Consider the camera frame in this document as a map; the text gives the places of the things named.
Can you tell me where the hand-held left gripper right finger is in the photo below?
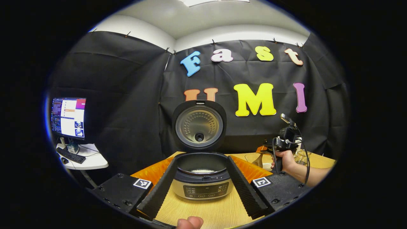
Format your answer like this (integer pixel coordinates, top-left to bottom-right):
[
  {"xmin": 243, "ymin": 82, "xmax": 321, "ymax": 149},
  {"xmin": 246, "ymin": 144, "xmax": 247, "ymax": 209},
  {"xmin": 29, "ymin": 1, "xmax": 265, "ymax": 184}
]
[{"xmin": 226, "ymin": 155, "xmax": 312, "ymax": 220}]

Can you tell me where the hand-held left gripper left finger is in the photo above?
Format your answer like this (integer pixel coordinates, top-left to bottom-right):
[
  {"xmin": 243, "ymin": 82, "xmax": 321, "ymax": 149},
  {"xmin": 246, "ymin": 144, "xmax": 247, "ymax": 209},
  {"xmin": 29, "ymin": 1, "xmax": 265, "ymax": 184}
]
[{"xmin": 91, "ymin": 156, "xmax": 178, "ymax": 220}]

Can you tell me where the wire chopstick holder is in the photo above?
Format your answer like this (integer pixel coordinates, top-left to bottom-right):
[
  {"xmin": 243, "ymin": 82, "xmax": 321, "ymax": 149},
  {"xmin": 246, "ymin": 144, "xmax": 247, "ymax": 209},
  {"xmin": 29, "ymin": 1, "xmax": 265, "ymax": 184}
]
[{"xmin": 294, "ymin": 149, "xmax": 312, "ymax": 166}]

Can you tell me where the dark grey rice cooker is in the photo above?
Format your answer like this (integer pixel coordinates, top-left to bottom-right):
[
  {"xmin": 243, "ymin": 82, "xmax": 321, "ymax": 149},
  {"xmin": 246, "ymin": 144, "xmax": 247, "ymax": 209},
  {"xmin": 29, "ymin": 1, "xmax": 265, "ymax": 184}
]
[{"xmin": 172, "ymin": 100, "xmax": 234, "ymax": 201}]

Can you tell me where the white side table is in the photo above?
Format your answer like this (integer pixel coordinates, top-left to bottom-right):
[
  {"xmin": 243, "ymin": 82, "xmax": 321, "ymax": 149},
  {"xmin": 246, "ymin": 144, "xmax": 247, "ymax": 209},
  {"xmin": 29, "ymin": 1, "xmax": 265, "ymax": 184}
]
[{"xmin": 56, "ymin": 143, "xmax": 108, "ymax": 170}]

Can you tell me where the black keyboard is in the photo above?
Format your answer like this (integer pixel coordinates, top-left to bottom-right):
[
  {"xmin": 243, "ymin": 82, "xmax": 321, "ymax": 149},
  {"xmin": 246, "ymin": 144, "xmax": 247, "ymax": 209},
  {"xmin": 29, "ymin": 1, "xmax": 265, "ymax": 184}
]
[{"xmin": 57, "ymin": 147, "xmax": 86, "ymax": 164}]

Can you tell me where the black backdrop cloth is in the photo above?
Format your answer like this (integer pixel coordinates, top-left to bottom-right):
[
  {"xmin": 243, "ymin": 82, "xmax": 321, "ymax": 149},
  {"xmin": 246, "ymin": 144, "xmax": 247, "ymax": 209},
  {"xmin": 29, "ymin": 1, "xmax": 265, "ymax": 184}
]
[{"xmin": 48, "ymin": 30, "xmax": 350, "ymax": 178}]

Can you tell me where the computer monitor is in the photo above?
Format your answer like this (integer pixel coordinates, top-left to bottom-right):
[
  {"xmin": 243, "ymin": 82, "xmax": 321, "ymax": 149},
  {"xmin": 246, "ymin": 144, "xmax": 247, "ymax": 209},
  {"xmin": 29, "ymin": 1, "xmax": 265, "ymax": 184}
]
[{"xmin": 51, "ymin": 97, "xmax": 87, "ymax": 151}]

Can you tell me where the ceiling light panel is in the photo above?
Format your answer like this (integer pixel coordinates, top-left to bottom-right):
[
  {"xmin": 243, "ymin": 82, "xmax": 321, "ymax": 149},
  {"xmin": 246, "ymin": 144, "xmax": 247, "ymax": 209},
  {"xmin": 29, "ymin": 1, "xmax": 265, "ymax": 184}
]
[{"xmin": 178, "ymin": 0, "xmax": 250, "ymax": 7}]

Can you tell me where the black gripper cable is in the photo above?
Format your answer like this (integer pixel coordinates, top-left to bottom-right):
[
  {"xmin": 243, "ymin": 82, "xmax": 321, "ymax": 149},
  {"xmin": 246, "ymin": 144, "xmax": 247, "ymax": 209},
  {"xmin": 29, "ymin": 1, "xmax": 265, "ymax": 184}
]
[{"xmin": 296, "ymin": 127, "xmax": 311, "ymax": 185}]

